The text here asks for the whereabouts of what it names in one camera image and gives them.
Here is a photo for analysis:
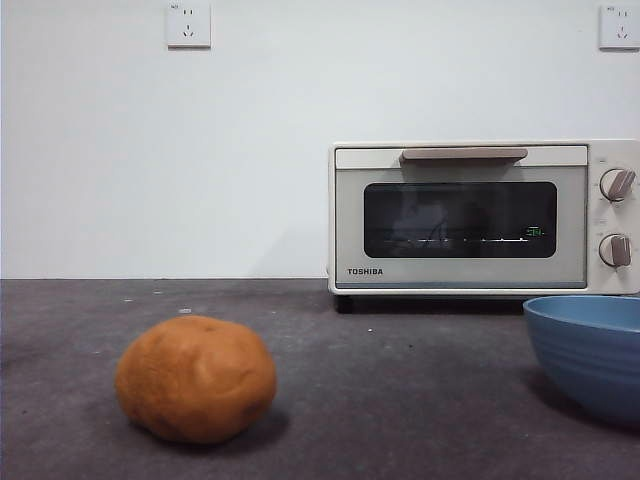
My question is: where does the oven door with beige handle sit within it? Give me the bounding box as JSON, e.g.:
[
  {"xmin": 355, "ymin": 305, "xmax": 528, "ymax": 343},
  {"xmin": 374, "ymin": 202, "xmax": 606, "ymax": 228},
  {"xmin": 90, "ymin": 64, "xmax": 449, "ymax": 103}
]
[{"xmin": 333, "ymin": 144, "xmax": 589, "ymax": 291}]

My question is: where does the brown potato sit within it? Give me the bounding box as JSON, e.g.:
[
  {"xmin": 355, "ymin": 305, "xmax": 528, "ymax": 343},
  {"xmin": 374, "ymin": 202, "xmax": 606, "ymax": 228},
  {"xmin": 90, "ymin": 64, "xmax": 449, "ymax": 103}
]
[{"xmin": 114, "ymin": 314, "xmax": 278, "ymax": 445}]

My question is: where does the blue ribbed bowl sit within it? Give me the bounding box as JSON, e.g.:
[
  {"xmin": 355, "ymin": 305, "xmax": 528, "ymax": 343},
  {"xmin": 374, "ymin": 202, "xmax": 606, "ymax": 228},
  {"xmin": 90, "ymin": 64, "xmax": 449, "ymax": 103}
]
[{"xmin": 523, "ymin": 294, "xmax": 640, "ymax": 427}]

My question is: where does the cream toaster oven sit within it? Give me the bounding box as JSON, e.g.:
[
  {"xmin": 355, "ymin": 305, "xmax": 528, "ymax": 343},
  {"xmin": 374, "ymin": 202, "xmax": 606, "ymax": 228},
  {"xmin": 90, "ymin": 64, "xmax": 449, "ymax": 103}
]
[{"xmin": 327, "ymin": 138, "xmax": 640, "ymax": 315}]

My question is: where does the beige timer knob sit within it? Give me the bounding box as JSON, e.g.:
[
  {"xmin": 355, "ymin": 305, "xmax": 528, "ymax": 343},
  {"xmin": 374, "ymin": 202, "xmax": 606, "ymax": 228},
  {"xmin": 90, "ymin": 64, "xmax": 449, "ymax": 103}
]
[{"xmin": 598, "ymin": 232, "xmax": 634, "ymax": 268}]

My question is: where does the beige temperature knob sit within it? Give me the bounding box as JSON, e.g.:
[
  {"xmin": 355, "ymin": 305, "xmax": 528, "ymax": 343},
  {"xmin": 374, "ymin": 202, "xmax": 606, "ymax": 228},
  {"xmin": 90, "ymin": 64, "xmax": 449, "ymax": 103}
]
[{"xmin": 598, "ymin": 167, "xmax": 637, "ymax": 204}]

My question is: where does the white wall socket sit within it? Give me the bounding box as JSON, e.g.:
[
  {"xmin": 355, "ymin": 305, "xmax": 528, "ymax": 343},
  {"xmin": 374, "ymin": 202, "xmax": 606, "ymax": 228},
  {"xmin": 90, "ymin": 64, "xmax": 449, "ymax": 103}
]
[
  {"xmin": 598, "ymin": 4, "xmax": 640, "ymax": 51},
  {"xmin": 167, "ymin": 2, "xmax": 212, "ymax": 50}
]

